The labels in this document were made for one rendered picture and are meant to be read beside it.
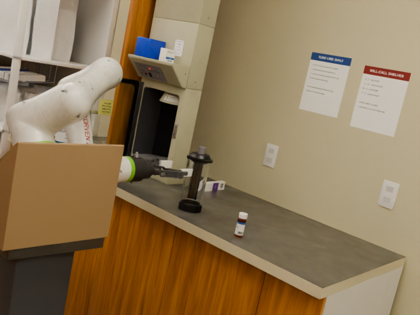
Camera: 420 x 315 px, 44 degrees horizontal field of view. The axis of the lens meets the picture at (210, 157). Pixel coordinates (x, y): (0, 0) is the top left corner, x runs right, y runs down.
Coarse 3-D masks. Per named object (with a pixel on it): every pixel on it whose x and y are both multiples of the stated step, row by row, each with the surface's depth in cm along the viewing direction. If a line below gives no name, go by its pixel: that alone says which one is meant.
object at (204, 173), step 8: (208, 160) 211; (192, 168) 211; (200, 168) 210; (208, 168) 213; (192, 176) 211; (200, 176) 211; (184, 184) 214; (192, 184) 212; (200, 184) 212; (184, 192) 214; (192, 192) 212; (200, 192) 213; (184, 200) 214; (192, 200) 213; (200, 200) 214
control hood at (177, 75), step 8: (128, 56) 253; (136, 56) 249; (152, 64) 244; (160, 64) 239; (168, 64) 235; (176, 64) 235; (168, 72) 240; (176, 72) 236; (184, 72) 240; (168, 80) 245; (176, 80) 240; (184, 80) 241
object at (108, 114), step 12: (120, 84) 255; (108, 96) 252; (120, 96) 257; (132, 96) 261; (96, 108) 250; (108, 108) 254; (120, 108) 259; (96, 120) 252; (108, 120) 256; (120, 120) 260; (96, 132) 254; (108, 132) 258; (120, 132) 262; (120, 144) 264
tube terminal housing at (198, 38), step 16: (160, 32) 255; (176, 32) 247; (192, 32) 241; (208, 32) 244; (192, 48) 241; (208, 48) 247; (192, 64) 242; (144, 80) 262; (192, 80) 245; (192, 96) 248; (192, 112) 251; (192, 128) 254; (176, 144) 249; (176, 160) 252
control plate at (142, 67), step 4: (136, 64) 254; (140, 64) 251; (144, 64) 248; (140, 68) 254; (144, 68) 251; (148, 68) 249; (152, 68) 246; (156, 68) 244; (160, 68) 241; (140, 72) 257; (144, 72) 254; (148, 72) 252; (152, 72) 249; (156, 72) 247; (160, 72) 244; (144, 76) 257; (148, 76) 255; (152, 76) 252; (160, 80) 250; (164, 80) 247
